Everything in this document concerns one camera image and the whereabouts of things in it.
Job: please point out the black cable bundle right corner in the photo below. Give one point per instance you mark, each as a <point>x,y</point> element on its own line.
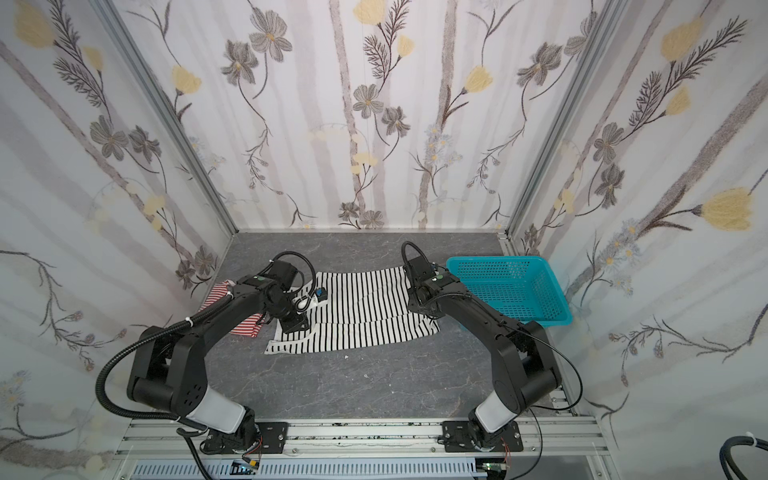
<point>742,456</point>

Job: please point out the teal plastic basket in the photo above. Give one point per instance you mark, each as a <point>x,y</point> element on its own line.
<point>520,287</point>

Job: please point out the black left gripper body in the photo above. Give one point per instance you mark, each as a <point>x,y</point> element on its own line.
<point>294,324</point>

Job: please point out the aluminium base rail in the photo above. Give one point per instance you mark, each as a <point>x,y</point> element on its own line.
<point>421,438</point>

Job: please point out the red white striped tank top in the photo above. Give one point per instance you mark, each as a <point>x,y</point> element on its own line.
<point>235,319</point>

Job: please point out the white slotted cable duct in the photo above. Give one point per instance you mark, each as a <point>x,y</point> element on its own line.
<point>381,468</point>

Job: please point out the black white striped tank top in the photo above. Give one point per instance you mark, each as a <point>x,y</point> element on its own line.
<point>363,309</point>

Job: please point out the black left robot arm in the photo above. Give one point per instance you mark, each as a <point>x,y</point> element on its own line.
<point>169,371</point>

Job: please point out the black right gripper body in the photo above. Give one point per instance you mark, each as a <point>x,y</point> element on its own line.
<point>417,303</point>

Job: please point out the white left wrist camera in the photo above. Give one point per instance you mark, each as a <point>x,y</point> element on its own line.
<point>319,297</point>

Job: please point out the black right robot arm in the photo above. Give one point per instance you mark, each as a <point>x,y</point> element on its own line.
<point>523,365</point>

